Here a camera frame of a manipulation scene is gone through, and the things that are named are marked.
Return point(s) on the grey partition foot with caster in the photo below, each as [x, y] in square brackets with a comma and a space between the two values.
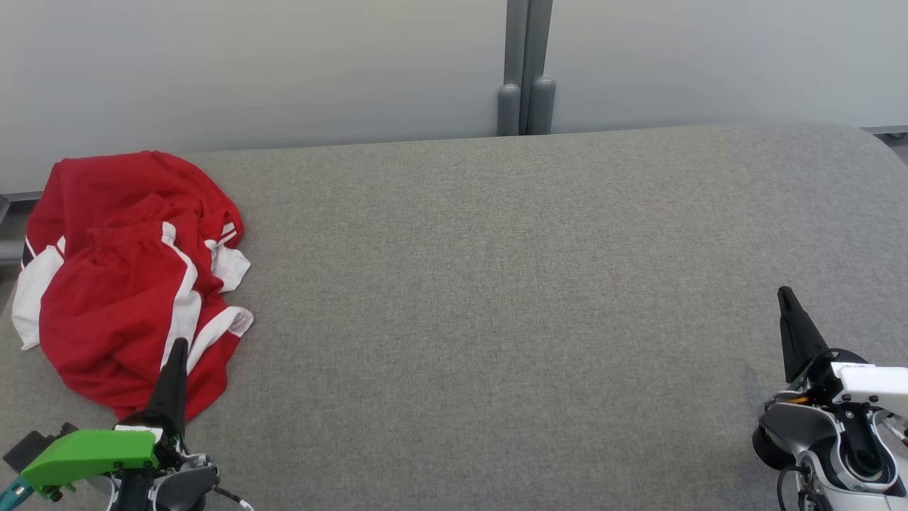
[887, 131]
[10, 253]

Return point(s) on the red shorts with white stripe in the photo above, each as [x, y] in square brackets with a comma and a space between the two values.
[106, 319]

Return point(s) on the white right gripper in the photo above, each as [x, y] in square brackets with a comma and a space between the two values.
[872, 387]

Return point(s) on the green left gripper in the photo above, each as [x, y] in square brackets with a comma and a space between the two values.
[92, 454]

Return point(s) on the red and white jersey shirt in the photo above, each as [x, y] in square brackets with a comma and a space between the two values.
[106, 184]

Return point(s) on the grey partition joint post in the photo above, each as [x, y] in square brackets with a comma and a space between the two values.
[525, 71]

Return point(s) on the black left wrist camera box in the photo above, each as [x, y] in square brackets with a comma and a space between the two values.
[28, 447]

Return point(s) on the teal left camera connector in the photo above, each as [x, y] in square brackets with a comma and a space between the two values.
[13, 493]

